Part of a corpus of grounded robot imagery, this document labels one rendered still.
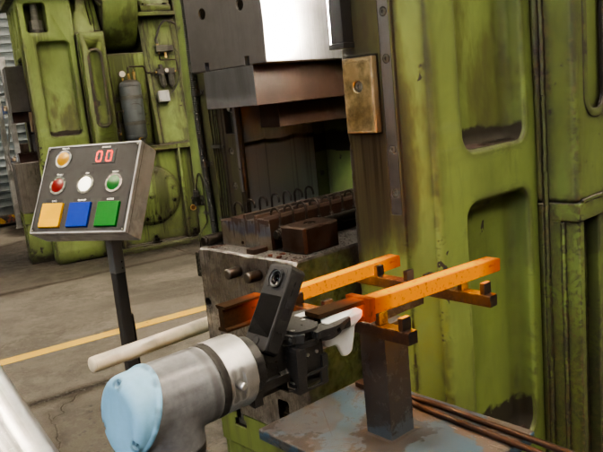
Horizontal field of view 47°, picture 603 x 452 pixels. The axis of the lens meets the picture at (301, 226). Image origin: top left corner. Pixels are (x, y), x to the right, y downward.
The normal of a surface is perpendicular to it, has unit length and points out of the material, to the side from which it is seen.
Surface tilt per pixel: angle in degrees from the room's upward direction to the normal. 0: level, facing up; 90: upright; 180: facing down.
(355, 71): 90
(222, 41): 90
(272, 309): 57
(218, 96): 90
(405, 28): 90
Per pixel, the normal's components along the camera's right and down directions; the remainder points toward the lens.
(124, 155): -0.36, -0.31
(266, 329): -0.67, -0.36
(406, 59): -0.72, 0.20
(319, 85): 0.69, 0.07
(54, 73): 0.44, 0.11
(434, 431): -0.10, -0.98
